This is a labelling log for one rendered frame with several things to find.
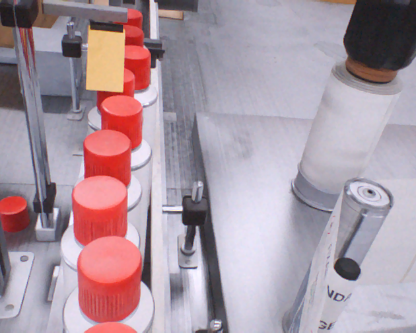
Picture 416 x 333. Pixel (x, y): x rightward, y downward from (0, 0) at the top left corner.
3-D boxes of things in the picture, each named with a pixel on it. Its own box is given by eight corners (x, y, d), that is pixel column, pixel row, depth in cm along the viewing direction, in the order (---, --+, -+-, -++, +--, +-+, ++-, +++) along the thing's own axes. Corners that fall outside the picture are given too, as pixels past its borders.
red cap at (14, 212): (25, 209, 58) (22, 191, 56) (34, 226, 56) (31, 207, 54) (-3, 219, 57) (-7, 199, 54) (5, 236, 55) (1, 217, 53)
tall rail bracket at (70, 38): (109, 118, 78) (107, 29, 68) (67, 115, 77) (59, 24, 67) (110, 109, 81) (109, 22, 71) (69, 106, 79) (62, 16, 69)
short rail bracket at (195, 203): (199, 259, 56) (212, 191, 48) (177, 259, 55) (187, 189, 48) (197, 241, 58) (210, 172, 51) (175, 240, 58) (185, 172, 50)
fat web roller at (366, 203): (332, 349, 43) (411, 213, 32) (288, 350, 42) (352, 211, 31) (317, 308, 47) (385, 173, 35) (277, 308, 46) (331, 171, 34)
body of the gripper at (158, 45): (165, 53, 60) (167, -1, 60) (88, 46, 58) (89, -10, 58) (162, 65, 66) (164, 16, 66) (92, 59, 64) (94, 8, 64)
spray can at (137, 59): (153, 215, 54) (166, 63, 41) (111, 221, 52) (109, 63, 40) (146, 188, 58) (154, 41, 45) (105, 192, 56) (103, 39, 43)
